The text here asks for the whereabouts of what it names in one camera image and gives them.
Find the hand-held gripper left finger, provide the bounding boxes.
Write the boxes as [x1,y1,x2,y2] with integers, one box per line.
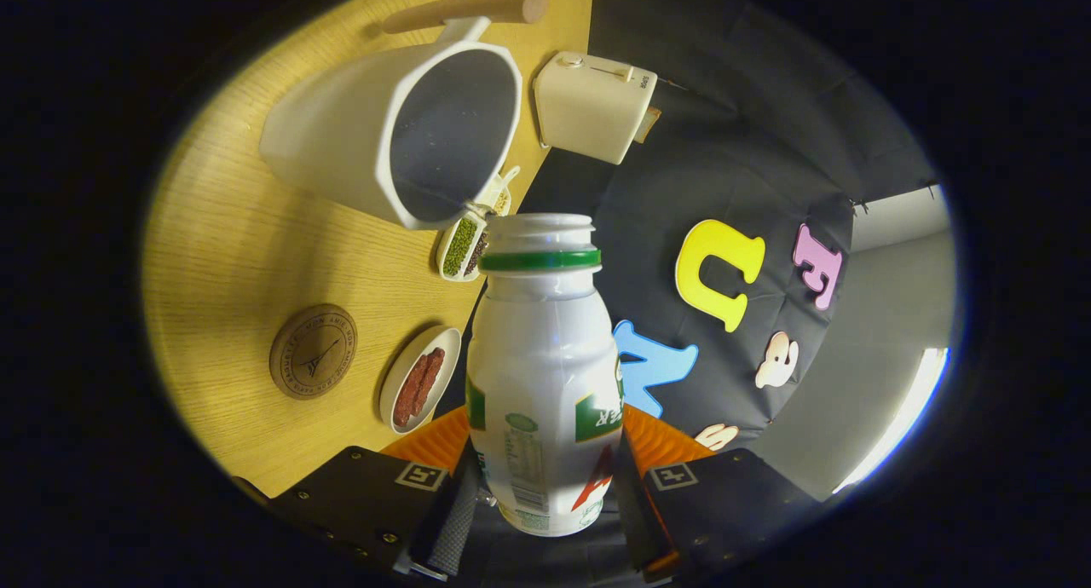
[232,405,487,582]

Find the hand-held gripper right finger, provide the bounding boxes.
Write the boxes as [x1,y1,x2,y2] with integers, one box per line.
[612,405,811,582]

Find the white juice bottle green label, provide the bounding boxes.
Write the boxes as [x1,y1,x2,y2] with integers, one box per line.
[466,213,626,538]

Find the round wooden coaster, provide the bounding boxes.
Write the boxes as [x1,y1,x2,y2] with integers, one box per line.
[269,304,358,400]

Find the white cup wooden handle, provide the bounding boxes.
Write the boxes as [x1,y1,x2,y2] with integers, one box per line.
[259,0,550,231]

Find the red sausage piece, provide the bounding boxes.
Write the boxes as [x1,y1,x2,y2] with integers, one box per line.
[414,347,446,418]
[392,354,431,429]

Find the white round plate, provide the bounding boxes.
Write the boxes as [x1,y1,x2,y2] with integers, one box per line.
[379,326,462,435]

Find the white divided dish with beans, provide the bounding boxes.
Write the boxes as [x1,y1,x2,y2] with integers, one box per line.
[436,165,521,283]

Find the wooden table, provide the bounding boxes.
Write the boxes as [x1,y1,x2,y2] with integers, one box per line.
[141,0,595,499]

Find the cream toaster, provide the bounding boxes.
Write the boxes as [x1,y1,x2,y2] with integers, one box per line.
[534,51,661,165]

